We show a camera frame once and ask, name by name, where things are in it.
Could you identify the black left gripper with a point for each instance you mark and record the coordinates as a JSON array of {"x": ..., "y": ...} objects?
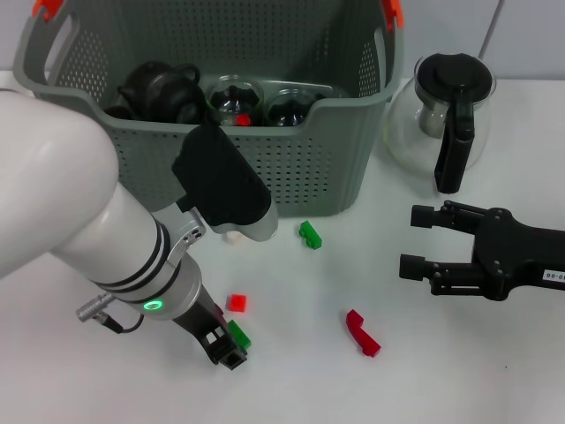
[{"x": 201, "y": 315}]

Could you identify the white toy brick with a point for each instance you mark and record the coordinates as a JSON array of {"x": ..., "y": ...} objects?
[{"x": 232, "y": 238}]

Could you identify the black ceramic teapot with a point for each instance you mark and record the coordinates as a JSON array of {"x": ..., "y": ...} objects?
[{"x": 150, "y": 90}]

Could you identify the small red toy brick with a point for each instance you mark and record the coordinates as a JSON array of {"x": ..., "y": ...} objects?
[
  {"x": 237, "y": 302},
  {"x": 243, "y": 120}
]

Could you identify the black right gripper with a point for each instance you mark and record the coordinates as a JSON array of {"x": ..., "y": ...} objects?
[{"x": 516, "y": 254}]

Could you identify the glass teacup black holder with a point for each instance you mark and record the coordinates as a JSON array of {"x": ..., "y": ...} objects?
[
  {"x": 289, "y": 112},
  {"x": 192, "y": 114}
]

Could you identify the gray perforated storage bin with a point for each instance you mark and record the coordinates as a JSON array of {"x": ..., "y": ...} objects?
[{"x": 309, "y": 168}]

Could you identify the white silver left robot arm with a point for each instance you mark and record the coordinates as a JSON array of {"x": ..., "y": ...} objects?
[{"x": 66, "y": 185}]

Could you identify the green toy brick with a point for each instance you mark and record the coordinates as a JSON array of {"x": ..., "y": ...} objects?
[
  {"x": 240, "y": 335},
  {"x": 311, "y": 235}
]

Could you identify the long red toy piece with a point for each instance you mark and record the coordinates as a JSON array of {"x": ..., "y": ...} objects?
[{"x": 363, "y": 333}]

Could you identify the glass jar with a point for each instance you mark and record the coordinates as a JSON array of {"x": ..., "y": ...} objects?
[{"x": 231, "y": 99}]

